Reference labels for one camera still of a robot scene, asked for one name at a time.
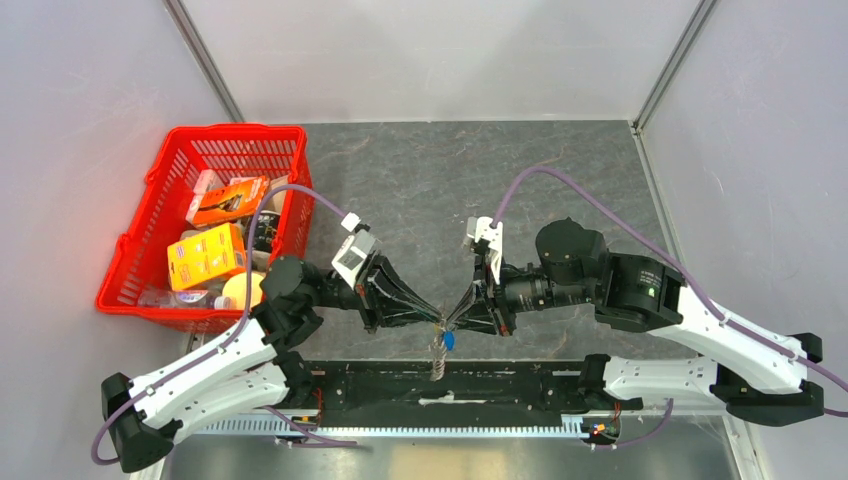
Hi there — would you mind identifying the yellow round sponge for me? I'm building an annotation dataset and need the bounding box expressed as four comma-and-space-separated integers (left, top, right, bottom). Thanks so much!
222, 272, 265, 311

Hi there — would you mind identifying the yellow orange box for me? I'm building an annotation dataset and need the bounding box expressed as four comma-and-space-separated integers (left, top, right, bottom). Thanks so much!
166, 223, 247, 291

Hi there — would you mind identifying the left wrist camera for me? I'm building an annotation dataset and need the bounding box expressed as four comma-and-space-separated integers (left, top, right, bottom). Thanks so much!
331, 213, 377, 289

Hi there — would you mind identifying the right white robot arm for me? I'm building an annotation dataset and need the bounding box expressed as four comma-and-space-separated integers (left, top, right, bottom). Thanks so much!
446, 217, 825, 427

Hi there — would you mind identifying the aluminium rail frame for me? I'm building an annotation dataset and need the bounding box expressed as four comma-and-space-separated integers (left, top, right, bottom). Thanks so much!
132, 334, 757, 480

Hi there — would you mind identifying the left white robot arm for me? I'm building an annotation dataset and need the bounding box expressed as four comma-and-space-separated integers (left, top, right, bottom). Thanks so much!
95, 253, 441, 473

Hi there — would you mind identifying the clear plastic bottle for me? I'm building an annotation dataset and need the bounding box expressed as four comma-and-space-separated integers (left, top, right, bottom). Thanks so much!
137, 289, 234, 310

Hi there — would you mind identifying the dark jar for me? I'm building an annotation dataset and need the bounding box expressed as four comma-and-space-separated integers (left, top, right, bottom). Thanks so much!
252, 210, 281, 254

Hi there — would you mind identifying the red plastic basket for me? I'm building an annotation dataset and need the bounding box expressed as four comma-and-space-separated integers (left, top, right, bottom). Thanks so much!
95, 123, 315, 333

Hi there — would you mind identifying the blue key tag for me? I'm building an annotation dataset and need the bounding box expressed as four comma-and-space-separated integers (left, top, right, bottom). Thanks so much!
442, 331, 455, 351

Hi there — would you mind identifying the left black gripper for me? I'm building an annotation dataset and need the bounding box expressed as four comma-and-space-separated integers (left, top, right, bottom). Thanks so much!
309, 249, 442, 334

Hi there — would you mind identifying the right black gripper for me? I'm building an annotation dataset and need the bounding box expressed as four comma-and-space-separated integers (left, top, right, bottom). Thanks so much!
445, 251, 596, 337

